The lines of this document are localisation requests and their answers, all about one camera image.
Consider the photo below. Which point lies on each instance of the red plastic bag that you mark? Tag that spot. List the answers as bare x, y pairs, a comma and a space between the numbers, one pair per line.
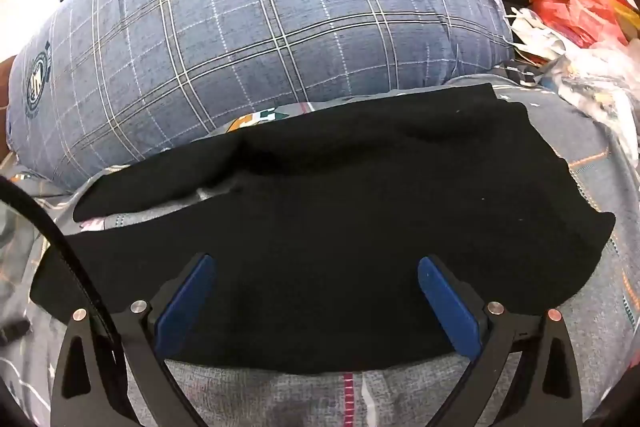
570, 14

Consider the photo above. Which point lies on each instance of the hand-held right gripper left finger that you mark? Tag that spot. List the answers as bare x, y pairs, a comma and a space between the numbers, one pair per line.
184, 309

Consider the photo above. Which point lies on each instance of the blue plaid pillow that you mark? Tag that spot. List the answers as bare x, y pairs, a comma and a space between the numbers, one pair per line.
250, 32

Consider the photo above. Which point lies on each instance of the grey printed bed sheet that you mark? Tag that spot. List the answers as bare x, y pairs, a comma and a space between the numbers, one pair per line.
575, 307

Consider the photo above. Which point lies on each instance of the pile of white plastic bags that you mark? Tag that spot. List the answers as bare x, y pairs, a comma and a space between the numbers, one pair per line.
590, 77

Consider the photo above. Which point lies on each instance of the brown wooden headboard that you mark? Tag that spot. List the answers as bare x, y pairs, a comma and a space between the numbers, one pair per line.
7, 107

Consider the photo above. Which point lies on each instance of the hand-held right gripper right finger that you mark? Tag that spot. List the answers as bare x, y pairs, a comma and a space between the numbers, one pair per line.
448, 307

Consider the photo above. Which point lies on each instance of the black pants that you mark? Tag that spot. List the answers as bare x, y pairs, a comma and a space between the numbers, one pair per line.
350, 207

